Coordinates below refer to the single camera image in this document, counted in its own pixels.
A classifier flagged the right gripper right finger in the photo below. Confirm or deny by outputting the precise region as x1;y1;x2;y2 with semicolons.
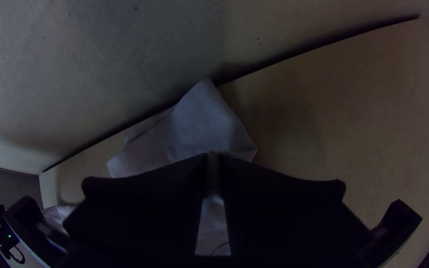
218;153;372;258

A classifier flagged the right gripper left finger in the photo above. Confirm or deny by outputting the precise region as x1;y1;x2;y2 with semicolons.
62;153;209;258

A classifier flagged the light grey t-shirt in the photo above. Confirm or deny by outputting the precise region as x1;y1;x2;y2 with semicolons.
42;78;258;258

